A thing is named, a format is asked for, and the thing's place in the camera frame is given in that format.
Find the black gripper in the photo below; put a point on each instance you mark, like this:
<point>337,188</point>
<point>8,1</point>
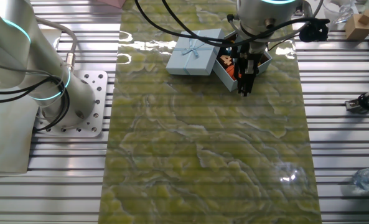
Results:
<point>249,54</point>

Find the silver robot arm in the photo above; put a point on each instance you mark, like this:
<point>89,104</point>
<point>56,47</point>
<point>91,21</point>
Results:
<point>16,56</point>

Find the light blue gift box base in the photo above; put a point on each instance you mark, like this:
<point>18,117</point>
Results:
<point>224,77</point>

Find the light blue gift box lid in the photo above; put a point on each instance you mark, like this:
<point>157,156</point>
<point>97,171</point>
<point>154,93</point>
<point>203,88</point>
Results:
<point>199,63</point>

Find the dark blue toy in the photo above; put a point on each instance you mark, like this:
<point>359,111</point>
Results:
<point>227,49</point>

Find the green marble pattern mat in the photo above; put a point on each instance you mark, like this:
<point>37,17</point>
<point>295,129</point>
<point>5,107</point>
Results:
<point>203,155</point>

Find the clear glass mug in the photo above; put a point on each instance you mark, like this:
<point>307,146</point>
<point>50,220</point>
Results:
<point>335,12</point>

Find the large wooden cube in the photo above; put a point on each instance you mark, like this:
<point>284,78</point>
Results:
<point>356,31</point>

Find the small wooden cube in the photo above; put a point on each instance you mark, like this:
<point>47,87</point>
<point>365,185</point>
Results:
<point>367,17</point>

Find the silver robot mounting plate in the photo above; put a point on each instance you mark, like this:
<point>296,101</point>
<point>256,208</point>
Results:
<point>98,102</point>

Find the pink flat object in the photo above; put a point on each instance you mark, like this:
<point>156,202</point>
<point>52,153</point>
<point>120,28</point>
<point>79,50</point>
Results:
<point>114,2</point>

